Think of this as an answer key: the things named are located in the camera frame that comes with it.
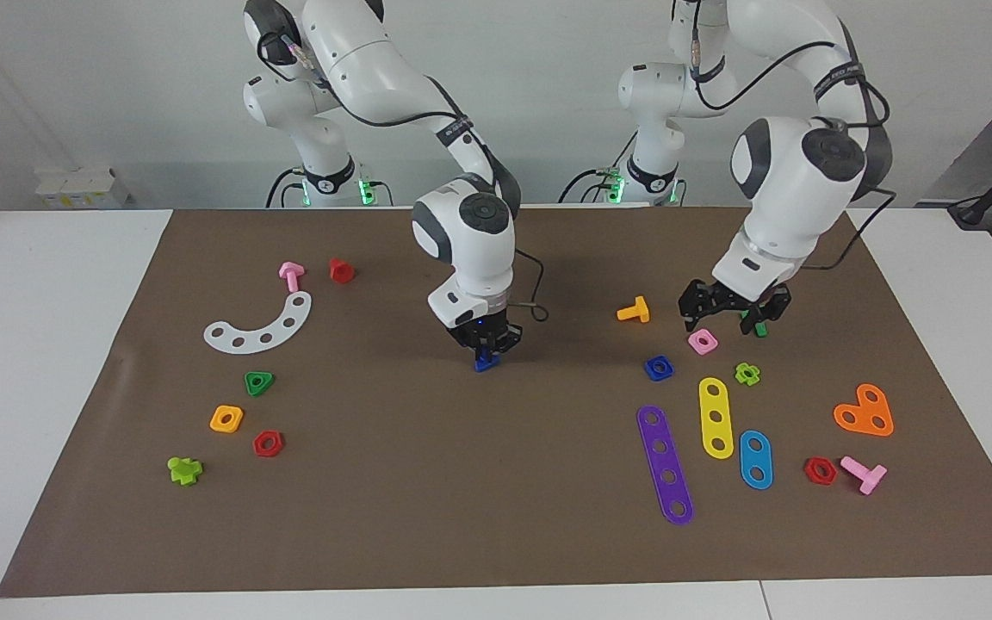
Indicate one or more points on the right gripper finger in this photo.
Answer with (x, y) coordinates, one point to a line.
(479, 351)
(496, 351)

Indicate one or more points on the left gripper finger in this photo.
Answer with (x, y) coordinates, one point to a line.
(773, 310)
(691, 314)

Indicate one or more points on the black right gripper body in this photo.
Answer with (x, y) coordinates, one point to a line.
(483, 331)

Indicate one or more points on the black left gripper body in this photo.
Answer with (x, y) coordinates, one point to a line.
(733, 303)

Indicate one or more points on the blue triangle-head screw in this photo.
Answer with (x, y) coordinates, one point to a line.
(486, 366)

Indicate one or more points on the blue square nut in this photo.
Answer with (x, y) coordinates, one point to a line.
(651, 375)

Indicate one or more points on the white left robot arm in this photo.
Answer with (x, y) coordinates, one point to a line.
(797, 189)

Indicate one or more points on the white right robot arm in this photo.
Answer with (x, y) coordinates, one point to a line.
(358, 52)

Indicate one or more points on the dark green plastic screw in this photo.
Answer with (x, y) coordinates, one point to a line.
(760, 329)

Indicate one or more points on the pink square nut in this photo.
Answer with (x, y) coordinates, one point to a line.
(693, 338)

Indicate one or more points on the orange plastic screw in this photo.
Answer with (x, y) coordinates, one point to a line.
(638, 312)

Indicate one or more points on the light green cross nut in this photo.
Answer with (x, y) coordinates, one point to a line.
(741, 377)

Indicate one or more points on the red hexagon-head screw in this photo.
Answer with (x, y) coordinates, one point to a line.
(341, 272)

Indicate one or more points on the red hexagon nut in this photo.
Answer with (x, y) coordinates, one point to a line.
(810, 472)
(259, 446)

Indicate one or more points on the pink plastic screw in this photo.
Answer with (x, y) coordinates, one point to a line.
(291, 274)
(858, 469)

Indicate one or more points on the green triangle nut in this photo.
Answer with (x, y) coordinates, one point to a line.
(248, 377)

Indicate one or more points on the orange square nut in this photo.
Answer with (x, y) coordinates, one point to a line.
(217, 424)

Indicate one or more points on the light green cross-head screw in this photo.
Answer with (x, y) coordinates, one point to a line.
(182, 472)

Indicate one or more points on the yellow three-hole strip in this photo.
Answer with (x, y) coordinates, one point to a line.
(715, 405)

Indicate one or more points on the brown table mat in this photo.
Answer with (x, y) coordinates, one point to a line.
(461, 474)

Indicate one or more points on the orange heart-shaped plate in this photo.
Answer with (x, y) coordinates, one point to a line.
(863, 412)

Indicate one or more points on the purple four-hole strip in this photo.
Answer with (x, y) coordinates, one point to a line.
(665, 462)

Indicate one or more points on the blue two-hole strip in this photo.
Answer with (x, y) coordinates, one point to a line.
(755, 461)

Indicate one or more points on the white curved five-hole strip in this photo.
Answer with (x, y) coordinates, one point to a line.
(277, 331)

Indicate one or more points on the white cardboard box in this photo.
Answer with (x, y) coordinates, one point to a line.
(83, 188)

